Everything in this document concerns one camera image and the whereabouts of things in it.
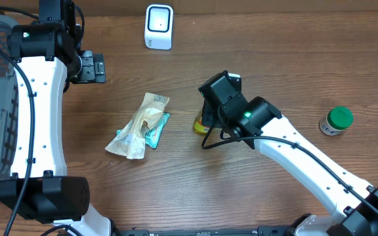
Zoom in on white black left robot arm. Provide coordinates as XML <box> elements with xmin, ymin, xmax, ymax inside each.
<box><xmin>0</xmin><ymin>1</ymin><xmax>115</xmax><ymax>235</ymax></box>

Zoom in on green lid jar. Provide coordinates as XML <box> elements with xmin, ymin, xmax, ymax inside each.
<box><xmin>319</xmin><ymin>106</ymin><xmax>354</xmax><ymax>136</ymax></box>

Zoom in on yellow oil bottle silver cap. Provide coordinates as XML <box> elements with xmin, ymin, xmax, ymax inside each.
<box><xmin>193</xmin><ymin>111</ymin><xmax>209</xmax><ymax>135</ymax></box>

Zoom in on brown snack package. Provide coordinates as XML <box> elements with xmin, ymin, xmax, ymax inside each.
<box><xmin>105</xmin><ymin>92</ymin><xmax>170</xmax><ymax>160</ymax></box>

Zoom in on white black barcode scanner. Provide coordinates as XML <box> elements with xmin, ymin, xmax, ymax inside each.
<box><xmin>144</xmin><ymin>4</ymin><xmax>174</xmax><ymax>50</ymax></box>

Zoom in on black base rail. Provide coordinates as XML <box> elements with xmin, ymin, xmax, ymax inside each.
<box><xmin>112</xmin><ymin>226</ymin><xmax>294</xmax><ymax>236</ymax></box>

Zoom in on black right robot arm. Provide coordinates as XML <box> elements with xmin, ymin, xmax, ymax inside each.
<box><xmin>198</xmin><ymin>71</ymin><xmax>378</xmax><ymax>236</ymax></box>

